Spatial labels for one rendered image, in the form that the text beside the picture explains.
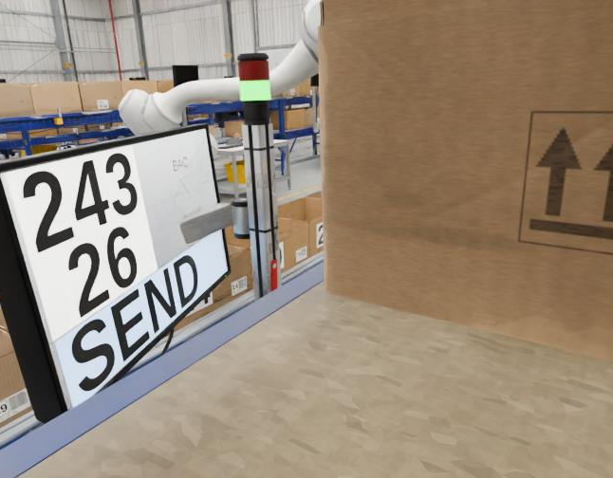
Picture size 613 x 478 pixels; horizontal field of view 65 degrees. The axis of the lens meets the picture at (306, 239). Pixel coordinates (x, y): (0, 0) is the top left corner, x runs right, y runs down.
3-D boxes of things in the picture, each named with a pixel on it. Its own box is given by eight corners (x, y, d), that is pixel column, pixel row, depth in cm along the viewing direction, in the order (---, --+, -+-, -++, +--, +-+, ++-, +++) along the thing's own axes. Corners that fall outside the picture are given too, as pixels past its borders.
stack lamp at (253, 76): (257, 100, 77) (255, 60, 76) (234, 101, 80) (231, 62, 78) (276, 99, 81) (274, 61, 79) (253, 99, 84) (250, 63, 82)
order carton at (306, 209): (310, 259, 212) (308, 221, 206) (258, 248, 227) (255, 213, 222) (353, 234, 242) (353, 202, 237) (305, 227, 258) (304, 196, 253)
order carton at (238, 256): (170, 336, 150) (163, 285, 145) (112, 314, 166) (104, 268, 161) (251, 290, 181) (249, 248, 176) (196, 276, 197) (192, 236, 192)
